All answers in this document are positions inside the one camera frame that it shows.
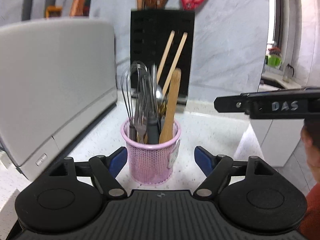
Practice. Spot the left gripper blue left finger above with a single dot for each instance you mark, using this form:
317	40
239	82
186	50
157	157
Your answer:
116	161

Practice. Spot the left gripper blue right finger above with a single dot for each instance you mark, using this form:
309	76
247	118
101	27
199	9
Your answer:
204	159

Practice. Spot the pink mesh utensil cup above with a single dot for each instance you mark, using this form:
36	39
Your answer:
151	164

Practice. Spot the wooden spatula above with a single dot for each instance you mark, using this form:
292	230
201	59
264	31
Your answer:
167	130

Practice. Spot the gold spoon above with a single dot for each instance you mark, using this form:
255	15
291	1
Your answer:
163	108

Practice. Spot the wooden chopstick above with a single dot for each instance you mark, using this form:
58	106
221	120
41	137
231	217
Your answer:
165	54
174	63

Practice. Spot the wooden handled fork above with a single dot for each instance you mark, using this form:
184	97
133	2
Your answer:
142	108

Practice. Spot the dark grey peeler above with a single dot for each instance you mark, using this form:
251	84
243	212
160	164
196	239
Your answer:
153	119

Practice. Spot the steel spoon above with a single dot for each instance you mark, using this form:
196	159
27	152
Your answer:
159	96

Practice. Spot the red sleeve forearm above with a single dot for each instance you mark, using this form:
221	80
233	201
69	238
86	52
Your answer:
310	225

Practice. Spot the person's right hand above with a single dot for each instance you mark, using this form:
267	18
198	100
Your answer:
310	139

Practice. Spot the green cup on sill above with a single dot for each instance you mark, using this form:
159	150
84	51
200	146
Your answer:
274	59

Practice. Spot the white countertop appliance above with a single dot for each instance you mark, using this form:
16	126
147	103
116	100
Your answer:
57	77

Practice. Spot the black slotted knife block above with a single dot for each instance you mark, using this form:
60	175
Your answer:
149	33

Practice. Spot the orange grey hanging tool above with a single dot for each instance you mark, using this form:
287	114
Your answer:
51	10

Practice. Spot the green grey hanging tool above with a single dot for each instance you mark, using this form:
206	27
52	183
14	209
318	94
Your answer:
26	10

